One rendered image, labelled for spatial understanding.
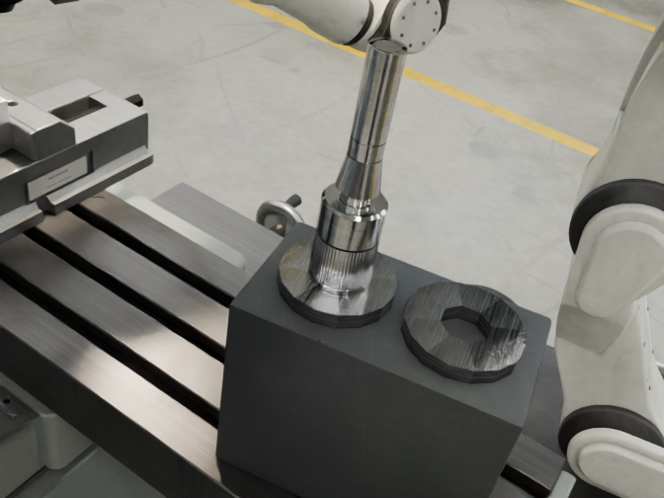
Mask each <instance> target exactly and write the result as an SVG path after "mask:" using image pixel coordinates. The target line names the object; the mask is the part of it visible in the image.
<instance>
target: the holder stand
mask: <svg viewBox="0 0 664 498"><path fill-rule="evenodd" d="M315 228H316V227H313V226H310V225H308V224H305V223H303V222H297V223H296V224H295V226H294V227H293V228H292V229H291V230H290V232H289V233H288V234H287V236H286V237H285V238H284V239H283V240H282V242H281V243H280V244H279V245H278V247H277V248H276V249H275V250H274V251H273V253H272V254H271V255H270V256H269V257H268V259H267V260H266V261H265V262H264V264H263V265H262V266H261V267H260V268H259V270H258V271H257V272H256V273H255V274H254V276H253V277H252V278H251V279H250V281H249V282H248V283H247V284H246V285H245V287H244V288H243V289H242V290H241V292H240V293H239V294H238V295H237V296H236V298H235V299H234V300H233V301H232V302H231V303H230V304H229V312H228V323H227V334H226V345H225V355H224V366H223V377H222V388H221V397H220V408H219V419H218V430H217V441H216V451H215V455H216V456H217V457H218V458H220V459H222V460H224V461H226V462H228V463H230V464H232V465H234V466H237V467H239V468H241V469H243V470H245V471H247V472H249V473H251V474H253V475H256V476H258V477H260V478H262V479H264V480H266V481H268V482H270V483H273V484H275V485H277V486H279V487H281V488H283V489H285V490H286V491H288V492H291V493H293V494H295V495H297V496H299V497H301V498H489V496H490V494H491V492H492V490H493V488H494V486H495V484H496V482H497V480H498V478H499V476H500V474H501V472H502V470H503V468H504V466H505V464H506V462H507V461H508V459H509V457H510V455H511V453H512V451H513V449H514V447H515V445H516V444H517V442H518V440H519V438H520V436H521V434H522V432H523V430H524V428H525V425H526V421H527V417H528V413H529V409H530V406H531V402H532V398H533V394H534V390H535V387H536V383H537V379H538V375H539V371H540V365H541V361H542V357H543V353H544V349H545V346H546V342H547V338H548V334H549V330H550V327H551V319H550V318H548V317H546V316H544V315H541V314H539V313H536V312H533V311H531V310H528V309H526V308H523V307H521V306H519V305H516V304H514V303H511V302H508V301H506V300H503V299H501V298H500V297H498V296H496V295H494V294H492V293H490V292H488V291H486V290H484V289H482V288H479V287H475V286H471V285H467V284H463V283H459V282H455V281H452V280H450V279H447V278H445V277H442V276H439V275H437V274H434V273H432V272H429V271H426V270H424V269H421V268H419V267H416V266H413V265H411V264H408V263H406V262H403V261H400V260H398V259H395V258H393V257H390V256H387V255H385V254H382V253H380V252H378V251H377V254H376V258H375V262H374V266H373V273H372V277H371V281H370V283H369V284H368V286H367V287H366V288H365V289H363V290H361V291H359V292H356V293H351V294H337V293H334V292H330V291H327V290H324V289H322V288H321V287H320V286H318V285H317V284H316V283H315V282H314V281H313V280H312V278H311V277H310V275H309V273H308V267H309V261H310V256H311V250H312V244H313V239H314V233H315Z"/></svg>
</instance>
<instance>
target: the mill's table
mask: <svg viewBox="0 0 664 498"><path fill-rule="evenodd" d="M42 212H43V222H42V223H40V224H38V225H36V226H34V227H32V228H30V229H28V230H26V231H24V232H23V233H21V234H19V235H17V236H15V237H13V238H11V239H9V240H7V241H5V242H4V243H2V244H0V372H1V373H2V374H4V375H5V376H6V377H8V378H9V379H10V380H12V381H13V382H14V383H16V384H17V385H18V386H20V387H21V388H22V389H24V390H25V391H26V392H28V393H29V394H30V395H32V396H33V397H34V398H35V399H37V400H38V401H39V402H41V403H42V404H43V405H45V406H46V407H47V408H49V409H50V410H51V411H53V412H54V413H55V414H57V415H58V416H59V417H61V418H62V419H63V420H65V421H66V422H67V423H68V424H70V425H71V426H72V427H74V428H75V429H76V430H78V431H79V432H80V433H82V434H83V435H84V436H86V437H87V438H88V439H90V440H91V441H92V442H94V443H95V444H96V445H98V446H99V447H100V448H102V449H103V450H104V451H105V452H107V453H108V454H109V455H111V456H112V457H114V458H115V459H116V460H118V461H119V462H120V463H122V464H123V465H124V466H126V467H127V468H128V469H130V470H131V471H132V472H134V473H135V474H136V475H137V476H139V477H140V478H141V479H143V480H144V481H145V482H147V483H148V484H149V485H151V486H152V487H153V488H155V489H156V490H157V491H159V492H160V493H161V494H163V495H164V496H165V497H167V498H301V497H299V496H297V495H295V494H293V493H291V492H288V491H286V490H285V489H283V488H281V487H279V486H277V485H275V484H273V483H270V482H268V481H266V480H264V479H262V478H260V477H258V476H256V475H253V474H251V473H249V472H247V471H245V470H243V469H241V468H239V467H237V466H234V465H232V464H230V463H228V462H226V461H224V460H222V459H220V458H218V457H217V456H216V455H215V451H216V441H217V430H218V419H219V408H220V397H221V388H222V377H223V366H224V355H225V345H226V334H227V323H228V312H229V304H230V303H231V302H232V301H233V300H234V299H235V298H236V296H237V295H238V294H239V293H240V292H241V290H242V289H243V288H244V287H245V285H246V284H247V283H248V282H249V281H250V279H251V278H252V277H253V276H251V275H250V274H248V273H246V272H245V271H243V270H241V269H240V268H238V267H236V266H234V265H233V264H231V263H229V262H228V261H226V260H224V259H222V258H221V257H219V256H217V255H216V254H214V253H212V252H211V251H209V250H208V249H206V248H205V247H203V246H201V245H200V244H198V243H196V242H194V241H193V240H191V239H189V238H188V237H186V236H184V235H183V234H181V233H179V232H177V231H176V230H174V229H172V228H171V227H169V226H167V225H165V224H164V223H162V222H160V221H159V220H157V219H155V218H154V217H152V216H150V215H148V214H147V213H145V212H143V211H142V210H140V209H138V208H136V207H134V206H132V205H131V204H129V203H127V202H126V201H124V200H122V199H120V198H119V197H117V196H115V195H114V194H112V193H110V192H108V191H107V190H103V191H101V192H99V193H97V194H96V195H94V196H92V197H90V198H88V199H86V200H84V201H82V202H80V203H78V204H77V205H75V206H73V207H70V208H68V209H66V210H64V211H62V212H60V213H59V214H54V213H52V212H51V211H49V210H43V211H42ZM564 462H565V458H563V457H561V456H559V455H557V454H555V453H554V452H552V451H550V450H549V449H547V448H545V447H544V446H542V445H540V444H538V443H537V442H535V441H533V440H532V439H530V438H528V437H527V436H525V435H523V434H521V436H520V438H519V440H518V442H517V444H516V445H515V447H514V449H513V451H512V453H511V455H510V457H509V459H508V461H507V462H506V464H505V466H504V468H503V470H502V472H501V474H500V476H499V478H498V480H497V482H496V484H495V486H494V488H493V490H492V492H491V494H490V496H489V498H568V496H569V494H570V492H571V490H572V488H573V486H574V483H575V481H576V479H575V477H574V476H573V475H571V474H569V473H568V472H566V471H564V470H561V468H562V466H563V464H564Z"/></svg>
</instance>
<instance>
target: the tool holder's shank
mask: <svg viewBox="0 0 664 498"><path fill-rule="evenodd" d="M407 52H408V51H407V46H406V45H405V44H404V43H402V42H400V41H397V40H394V39H389V38H373V39H371V40H369V43H368V48H367V53H366V59H365V64H364V69H363V74H362V79H361V84H360V89H359V94H358V99H357V105H356V109H355V114H354V119H353V124H352V129H351V134H350V139H349V144H348V149H347V152H346V155H345V157H344V160H343V163H342V165H341V168H340V171H339V173H338V176H337V179H336V181H335V186H336V188H337V189H338V191H339V192H340V195H339V196H340V199H341V200H342V201H343V202H344V203H345V204H347V205H349V206H351V207H355V208H363V207H366V206H368V205H370V204H371V203H372V201H373V199H374V198H376V197H377V196H378V195H379V194H380V192H381V178H382V160H383V154H384V150H385V146H386V142H387V138H388V133H389V129H390V125H391V120H392V116H393V112H394V108H395V103H396V99H397V95H398V90H399V86H400V82H401V78H402V73H403V69H404V65H405V60H406V56H407Z"/></svg>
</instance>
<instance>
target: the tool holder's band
mask: <svg viewBox="0 0 664 498"><path fill-rule="evenodd" d="M339 195H340V192H339V191H338V189H337V188H336V186H335V183H332V184H330V185H329V186H327V187H326V188H325V189H324V190H323V192H322V195H321V200H320V209H321V212H322V213H323V215H324V216H325V217H326V218H327V219H328V220H330V221H331V222H333V223H334V224H336V225H338V226H341V227H344V228H347V229H352V230H369V229H373V228H376V227H378V226H380V225H381V224H383V223H384V221H385V219H386V215H387V211H388V201H387V199H386V197H385V196H384V194H383V193H382V192H380V194H379V195H378V196H377V197H376V198H374V199H373V201H372V203H371V204H370V205H368V206H366V207H351V206H349V205H347V204H345V203H344V202H343V201H342V200H341V199H340V196H339Z"/></svg>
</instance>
